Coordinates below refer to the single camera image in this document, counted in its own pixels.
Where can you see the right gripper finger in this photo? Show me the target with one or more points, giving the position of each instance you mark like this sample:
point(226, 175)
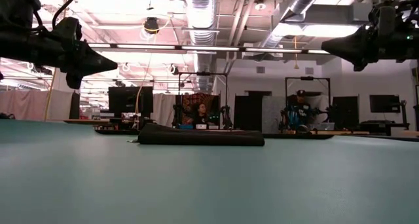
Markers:
point(347, 45)
point(340, 58)

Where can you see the black towel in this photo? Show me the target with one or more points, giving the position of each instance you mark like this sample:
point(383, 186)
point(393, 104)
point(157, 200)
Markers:
point(196, 137)

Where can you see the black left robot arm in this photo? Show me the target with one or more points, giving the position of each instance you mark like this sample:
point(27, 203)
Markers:
point(19, 47)

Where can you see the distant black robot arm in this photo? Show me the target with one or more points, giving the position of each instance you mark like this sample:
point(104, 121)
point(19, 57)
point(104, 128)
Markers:
point(226, 119)

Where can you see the narrow black panel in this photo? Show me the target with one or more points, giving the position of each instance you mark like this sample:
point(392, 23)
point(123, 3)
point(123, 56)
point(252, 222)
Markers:
point(75, 104)

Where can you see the distant wooden table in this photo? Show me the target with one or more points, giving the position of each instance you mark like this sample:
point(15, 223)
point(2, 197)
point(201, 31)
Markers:
point(85, 120)
point(343, 132)

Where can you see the pale curtain divider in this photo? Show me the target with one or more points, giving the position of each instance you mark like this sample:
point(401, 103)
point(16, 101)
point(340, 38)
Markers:
point(29, 104)

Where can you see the black ceiling device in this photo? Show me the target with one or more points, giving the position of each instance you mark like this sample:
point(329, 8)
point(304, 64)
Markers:
point(151, 26)

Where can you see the person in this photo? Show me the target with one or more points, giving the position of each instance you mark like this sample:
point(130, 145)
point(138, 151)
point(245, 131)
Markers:
point(200, 117)
point(298, 114)

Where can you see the black desk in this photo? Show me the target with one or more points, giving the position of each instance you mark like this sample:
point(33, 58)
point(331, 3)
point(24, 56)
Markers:
point(376, 124)

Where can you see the small round black fixture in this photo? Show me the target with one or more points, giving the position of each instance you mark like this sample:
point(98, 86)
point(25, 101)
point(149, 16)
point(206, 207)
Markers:
point(174, 69)

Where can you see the white curtain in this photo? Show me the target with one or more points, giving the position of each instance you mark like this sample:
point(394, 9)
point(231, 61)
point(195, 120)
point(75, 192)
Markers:
point(163, 109)

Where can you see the small grey dome object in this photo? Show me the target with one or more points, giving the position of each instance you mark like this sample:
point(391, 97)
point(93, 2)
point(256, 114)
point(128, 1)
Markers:
point(302, 129)

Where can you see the grey partition panel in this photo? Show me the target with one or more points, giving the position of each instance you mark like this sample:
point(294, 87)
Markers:
point(273, 109)

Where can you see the white ceiling dome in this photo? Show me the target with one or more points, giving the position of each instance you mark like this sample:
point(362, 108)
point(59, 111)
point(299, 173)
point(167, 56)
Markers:
point(260, 5)

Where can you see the patterned red tapestry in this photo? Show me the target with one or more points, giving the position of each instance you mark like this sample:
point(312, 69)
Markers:
point(190, 101)

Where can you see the small blue box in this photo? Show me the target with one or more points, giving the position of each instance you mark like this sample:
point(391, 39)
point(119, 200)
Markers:
point(186, 126)

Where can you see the black partition panel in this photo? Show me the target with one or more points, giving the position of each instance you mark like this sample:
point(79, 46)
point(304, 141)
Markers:
point(248, 112)

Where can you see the small white box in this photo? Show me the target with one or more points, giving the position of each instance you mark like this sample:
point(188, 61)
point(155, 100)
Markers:
point(213, 127)
point(201, 126)

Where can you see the green table mat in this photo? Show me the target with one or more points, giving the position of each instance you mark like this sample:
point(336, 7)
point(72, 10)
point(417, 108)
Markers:
point(209, 184)

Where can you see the wall air vent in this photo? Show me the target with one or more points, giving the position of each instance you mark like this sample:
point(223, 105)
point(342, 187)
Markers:
point(260, 69)
point(309, 70)

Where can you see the grey ceiling duct box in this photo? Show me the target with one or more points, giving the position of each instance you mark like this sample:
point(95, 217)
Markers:
point(360, 13)

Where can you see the black metal frame stand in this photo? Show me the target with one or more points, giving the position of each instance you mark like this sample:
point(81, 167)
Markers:
point(307, 78)
point(203, 73)

